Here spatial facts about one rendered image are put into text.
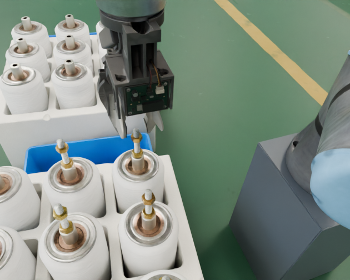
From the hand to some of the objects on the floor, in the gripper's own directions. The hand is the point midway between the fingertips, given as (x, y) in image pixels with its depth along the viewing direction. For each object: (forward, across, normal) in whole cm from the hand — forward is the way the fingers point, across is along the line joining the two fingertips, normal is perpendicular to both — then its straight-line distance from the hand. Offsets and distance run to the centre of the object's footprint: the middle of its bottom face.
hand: (135, 125), depth 50 cm
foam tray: (+35, -7, +44) cm, 56 cm away
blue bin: (+35, -8, +16) cm, 39 cm away
